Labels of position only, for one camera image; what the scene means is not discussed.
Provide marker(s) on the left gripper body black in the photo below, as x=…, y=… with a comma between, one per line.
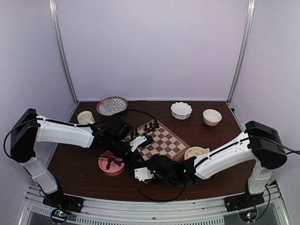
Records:
x=115, y=148

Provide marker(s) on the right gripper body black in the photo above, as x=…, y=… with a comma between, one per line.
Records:
x=171, y=181

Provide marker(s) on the wooden chess board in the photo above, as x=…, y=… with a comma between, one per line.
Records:
x=165, y=142

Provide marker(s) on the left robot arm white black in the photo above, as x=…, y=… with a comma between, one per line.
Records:
x=34, y=129

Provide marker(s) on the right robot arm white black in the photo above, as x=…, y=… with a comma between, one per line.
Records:
x=258, y=142

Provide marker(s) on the cream spouted bowl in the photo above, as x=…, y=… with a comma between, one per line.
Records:
x=196, y=152

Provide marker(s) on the pink bowl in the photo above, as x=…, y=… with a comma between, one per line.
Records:
x=110, y=164

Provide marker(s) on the patterned ceramic plate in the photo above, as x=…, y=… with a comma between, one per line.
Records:
x=120, y=104

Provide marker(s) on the cream ribbed mug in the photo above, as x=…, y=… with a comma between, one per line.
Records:
x=85, y=117

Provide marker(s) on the clear drinking glass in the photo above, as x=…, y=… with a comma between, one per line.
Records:
x=107, y=103

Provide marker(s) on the white scalloped bowl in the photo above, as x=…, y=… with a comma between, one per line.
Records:
x=181, y=110

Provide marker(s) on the small cream round bowl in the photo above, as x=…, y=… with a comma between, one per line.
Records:
x=211, y=117

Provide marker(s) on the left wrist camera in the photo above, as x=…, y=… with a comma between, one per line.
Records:
x=141, y=141

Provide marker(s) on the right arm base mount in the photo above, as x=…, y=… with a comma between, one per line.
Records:
x=245, y=204

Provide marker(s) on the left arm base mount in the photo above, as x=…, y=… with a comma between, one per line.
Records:
x=64, y=206

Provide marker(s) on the front aluminium rail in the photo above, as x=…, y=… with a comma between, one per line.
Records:
x=210, y=211

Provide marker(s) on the left aluminium frame post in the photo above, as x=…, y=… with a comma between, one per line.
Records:
x=63, y=59

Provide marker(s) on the aluminium frame post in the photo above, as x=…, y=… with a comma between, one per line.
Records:
x=243, y=48
x=63, y=59

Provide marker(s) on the right aluminium frame post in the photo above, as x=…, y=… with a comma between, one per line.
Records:
x=243, y=48

